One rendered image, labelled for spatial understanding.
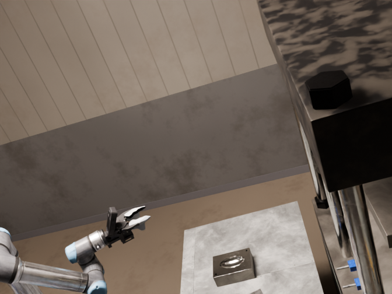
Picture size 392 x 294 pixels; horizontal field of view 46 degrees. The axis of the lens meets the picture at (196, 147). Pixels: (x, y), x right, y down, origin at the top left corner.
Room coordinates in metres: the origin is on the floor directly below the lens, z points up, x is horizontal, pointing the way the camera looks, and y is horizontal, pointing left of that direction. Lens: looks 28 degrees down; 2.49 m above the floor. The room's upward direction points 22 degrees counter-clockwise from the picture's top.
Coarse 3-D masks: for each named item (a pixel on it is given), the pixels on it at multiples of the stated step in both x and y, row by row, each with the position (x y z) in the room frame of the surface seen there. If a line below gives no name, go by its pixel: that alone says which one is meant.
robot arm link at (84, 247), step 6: (78, 240) 1.57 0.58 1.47; (84, 240) 1.56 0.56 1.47; (90, 240) 1.60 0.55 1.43; (72, 246) 1.55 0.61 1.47; (78, 246) 1.54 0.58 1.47; (84, 246) 1.54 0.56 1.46; (90, 246) 1.53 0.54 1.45; (66, 252) 1.53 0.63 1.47; (72, 252) 1.53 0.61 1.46; (78, 252) 1.53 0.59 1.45; (84, 252) 1.53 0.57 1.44; (90, 252) 1.53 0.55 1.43; (72, 258) 1.52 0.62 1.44; (78, 258) 1.52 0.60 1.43; (84, 258) 1.52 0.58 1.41; (90, 258) 1.53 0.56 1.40
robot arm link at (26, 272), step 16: (0, 256) 1.39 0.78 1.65; (0, 272) 1.35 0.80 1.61; (16, 272) 1.36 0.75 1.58; (32, 272) 1.38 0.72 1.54; (48, 272) 1.39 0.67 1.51; (64, 272) 1.41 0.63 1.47; (80, 272) 1.44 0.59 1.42; (96, 272) 1.47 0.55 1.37; (64, 288) 1.38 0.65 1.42; (80, 288) 1.39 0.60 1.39; (96, 288) 1.38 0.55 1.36
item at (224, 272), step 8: (248, 248) 1.83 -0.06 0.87; (216, 256) 1.87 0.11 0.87; (224, 256) 1.85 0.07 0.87; (232, 256) 1.82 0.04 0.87; (240, 256) 1.80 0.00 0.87; (248, 256) 1.78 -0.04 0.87; (216, 264) 1.81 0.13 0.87; (224, 264) 1.81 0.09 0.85; (232, 264) 1.80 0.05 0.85; (240, 264) 1.75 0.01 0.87; (248, 264) 1.73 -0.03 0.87; (216, 272) 1.76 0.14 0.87; (224, 272) 1.74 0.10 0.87; (232, 272) 1.72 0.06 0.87; (240, 272) 1.71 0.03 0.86; (248, 272) 1.70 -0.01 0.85; (216, 280) 1.73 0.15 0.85; (224, 280) 1.72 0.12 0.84; (232, 280) 1.72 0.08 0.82; (240, 280) 1.71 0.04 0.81
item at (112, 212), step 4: (112, 208) 1.58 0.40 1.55; (108, 212) 1.58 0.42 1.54; (112, 212) 1.56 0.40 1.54; (116, 212) 1.56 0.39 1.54; (108, 216) 1.57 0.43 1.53; (112, 216) 1.56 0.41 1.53; (116, 216) 1.56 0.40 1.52; (108, 220) 1.58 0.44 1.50; (112, 220) 1.56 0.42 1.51; (108, 224) 1.57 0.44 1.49; (112, 224) 1.56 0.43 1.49; (108, 228) 1.56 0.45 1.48; (112, 228) 1.56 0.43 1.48; (108, 232) 1.56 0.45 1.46; (112, 232) 1.56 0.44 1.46
